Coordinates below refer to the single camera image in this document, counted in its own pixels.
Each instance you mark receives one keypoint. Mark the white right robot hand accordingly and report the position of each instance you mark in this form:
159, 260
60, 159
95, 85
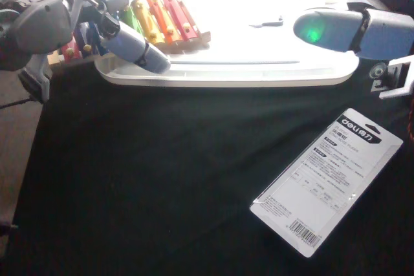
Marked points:
333, 28

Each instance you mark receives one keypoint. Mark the printed paper sheet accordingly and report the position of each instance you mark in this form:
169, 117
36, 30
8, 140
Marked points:
323, 185

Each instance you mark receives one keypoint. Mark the rainbow toy xylophone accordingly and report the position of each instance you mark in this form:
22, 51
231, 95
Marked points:
168, 20

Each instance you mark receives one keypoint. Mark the white plastic lid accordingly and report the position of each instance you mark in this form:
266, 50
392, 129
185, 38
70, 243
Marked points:
242, 72

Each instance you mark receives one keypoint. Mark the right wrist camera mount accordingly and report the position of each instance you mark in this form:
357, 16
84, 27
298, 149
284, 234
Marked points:
398, 75

